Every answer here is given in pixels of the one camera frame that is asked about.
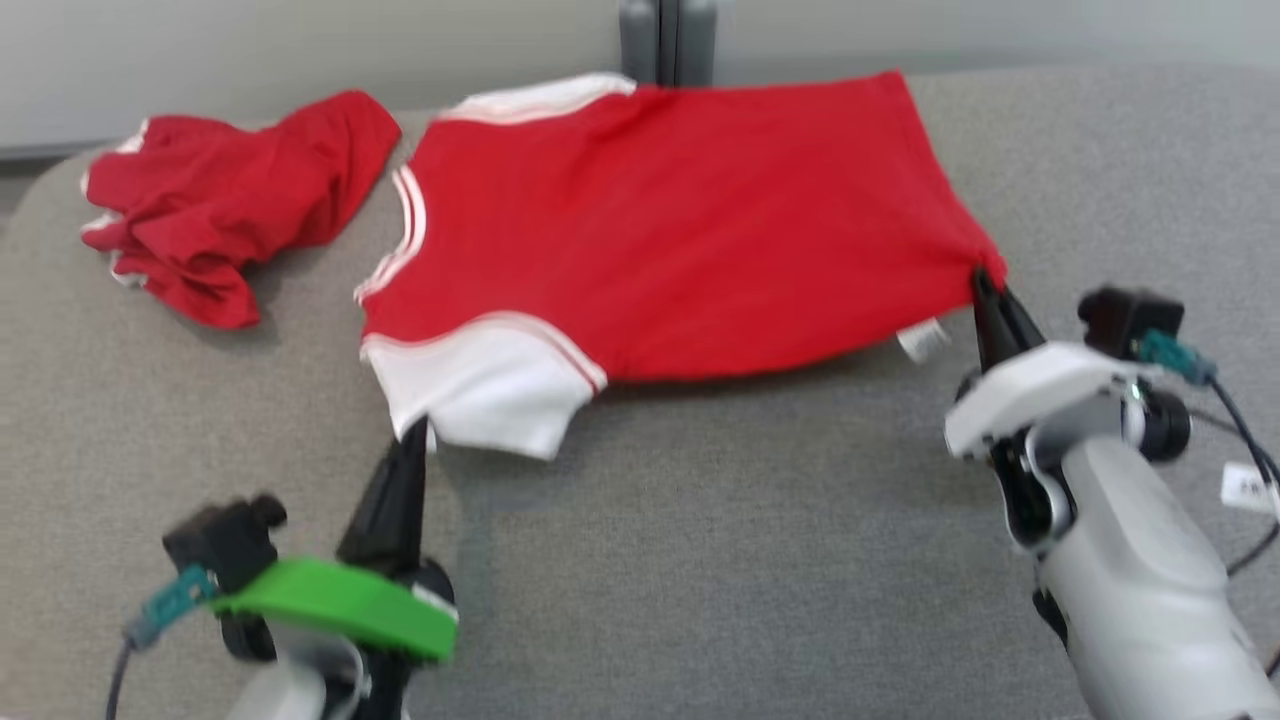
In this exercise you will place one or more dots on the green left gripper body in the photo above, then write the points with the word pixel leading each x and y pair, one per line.
pixel 340 600

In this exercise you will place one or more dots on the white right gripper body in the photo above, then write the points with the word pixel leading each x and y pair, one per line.
pixel 1040 385

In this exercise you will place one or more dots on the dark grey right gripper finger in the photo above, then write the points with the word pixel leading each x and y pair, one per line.
pixel 1015 330
pixel 988 330

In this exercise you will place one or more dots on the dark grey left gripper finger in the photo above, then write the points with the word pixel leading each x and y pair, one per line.
pixel 378 520
pixel 417 500

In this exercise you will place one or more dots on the red jersey with white sleeves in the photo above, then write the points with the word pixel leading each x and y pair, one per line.
pixel 680 230

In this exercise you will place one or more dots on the red shorts with white stripe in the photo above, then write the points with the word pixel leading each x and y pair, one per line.
pixel 220 190

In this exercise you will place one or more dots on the grey fabric sofa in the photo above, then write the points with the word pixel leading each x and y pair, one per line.
pixel 750 550

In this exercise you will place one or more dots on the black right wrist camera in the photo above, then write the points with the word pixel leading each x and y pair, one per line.
pixel 1125 315

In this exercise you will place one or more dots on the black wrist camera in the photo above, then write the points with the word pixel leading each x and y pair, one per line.
pixel 1125 315
pixel 225 545

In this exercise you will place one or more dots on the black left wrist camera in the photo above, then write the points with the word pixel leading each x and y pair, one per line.
pixel 225 545

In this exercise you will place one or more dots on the grey metal partition post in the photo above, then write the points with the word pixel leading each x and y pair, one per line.
pixel 665 40

